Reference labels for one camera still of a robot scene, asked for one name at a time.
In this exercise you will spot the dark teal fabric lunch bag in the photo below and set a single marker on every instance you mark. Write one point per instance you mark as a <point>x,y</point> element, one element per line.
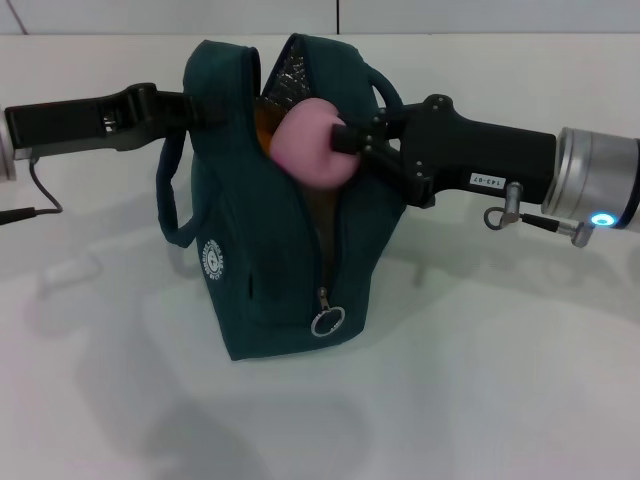
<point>270,250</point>

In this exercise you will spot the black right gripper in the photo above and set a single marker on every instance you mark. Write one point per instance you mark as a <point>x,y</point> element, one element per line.
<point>475,155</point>

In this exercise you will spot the pink toy peach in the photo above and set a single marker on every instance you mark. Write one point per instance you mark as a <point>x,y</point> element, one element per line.
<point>310,145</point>

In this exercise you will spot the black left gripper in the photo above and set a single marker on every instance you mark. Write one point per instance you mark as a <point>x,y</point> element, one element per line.
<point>75,125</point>

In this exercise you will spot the yellow banana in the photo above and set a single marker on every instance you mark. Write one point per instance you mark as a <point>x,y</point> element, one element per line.
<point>265,125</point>

